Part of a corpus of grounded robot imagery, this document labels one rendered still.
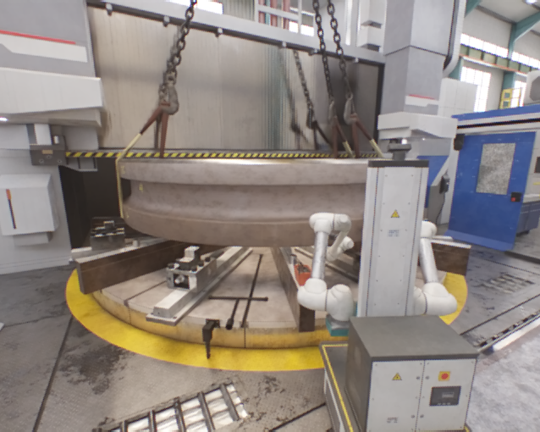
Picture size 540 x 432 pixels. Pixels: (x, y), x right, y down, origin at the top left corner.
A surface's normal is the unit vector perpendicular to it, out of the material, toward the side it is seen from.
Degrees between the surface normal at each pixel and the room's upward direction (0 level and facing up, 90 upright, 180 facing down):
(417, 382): 90
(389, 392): 90
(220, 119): 90
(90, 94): 90
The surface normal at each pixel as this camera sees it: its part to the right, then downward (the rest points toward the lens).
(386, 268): 0.04, 0.21
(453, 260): -0.62, 0.16
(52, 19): 0.46, 0.18
